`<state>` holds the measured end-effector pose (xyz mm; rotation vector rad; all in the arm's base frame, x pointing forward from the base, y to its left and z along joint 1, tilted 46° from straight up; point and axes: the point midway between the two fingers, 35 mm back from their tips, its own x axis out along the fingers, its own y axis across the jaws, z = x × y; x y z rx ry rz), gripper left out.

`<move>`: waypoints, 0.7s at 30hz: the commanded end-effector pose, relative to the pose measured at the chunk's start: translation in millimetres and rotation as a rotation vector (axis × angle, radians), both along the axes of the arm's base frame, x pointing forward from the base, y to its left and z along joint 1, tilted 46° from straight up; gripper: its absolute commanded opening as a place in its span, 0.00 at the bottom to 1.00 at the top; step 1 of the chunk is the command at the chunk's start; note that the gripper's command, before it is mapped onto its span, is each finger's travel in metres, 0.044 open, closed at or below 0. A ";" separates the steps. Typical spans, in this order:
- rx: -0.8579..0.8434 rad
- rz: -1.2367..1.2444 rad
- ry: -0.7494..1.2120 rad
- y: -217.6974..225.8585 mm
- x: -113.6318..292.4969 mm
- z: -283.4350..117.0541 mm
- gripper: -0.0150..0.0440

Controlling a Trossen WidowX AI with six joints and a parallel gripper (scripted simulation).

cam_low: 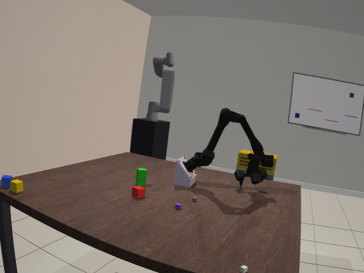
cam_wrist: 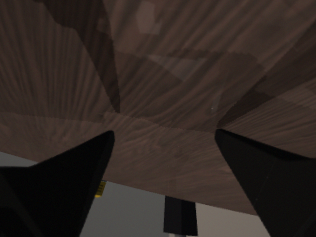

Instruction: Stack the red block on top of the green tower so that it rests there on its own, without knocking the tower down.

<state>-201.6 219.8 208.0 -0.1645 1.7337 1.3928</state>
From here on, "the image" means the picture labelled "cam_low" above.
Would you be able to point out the green block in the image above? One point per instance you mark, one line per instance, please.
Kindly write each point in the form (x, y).
(140, 181)
(141, 173)

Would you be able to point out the yellow cube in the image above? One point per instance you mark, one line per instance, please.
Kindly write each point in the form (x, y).
(16, 186)

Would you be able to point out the red block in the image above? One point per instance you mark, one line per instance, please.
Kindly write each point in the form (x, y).
(138, 192)

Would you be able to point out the blue block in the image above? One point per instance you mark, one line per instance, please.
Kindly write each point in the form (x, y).
(6, 180)

